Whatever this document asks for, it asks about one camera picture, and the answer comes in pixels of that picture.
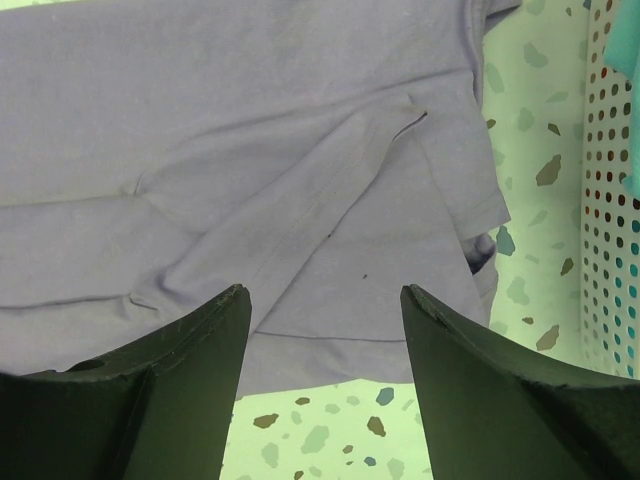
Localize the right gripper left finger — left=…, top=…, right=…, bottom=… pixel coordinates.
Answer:
left=1, top=285, right=251, bottom=480

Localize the white laundry basket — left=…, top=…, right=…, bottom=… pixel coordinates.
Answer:
left=580, top=1, right=639, bottom=379

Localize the teal t shirt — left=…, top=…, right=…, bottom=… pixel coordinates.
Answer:
left=603, top=0, right=639, bottom=199

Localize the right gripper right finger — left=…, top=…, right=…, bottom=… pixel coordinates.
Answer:
left=401, top=285, right=639, bottom=480

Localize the purple t shirt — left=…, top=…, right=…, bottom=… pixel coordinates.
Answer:
left=1, top=1, right=517, bottom=395

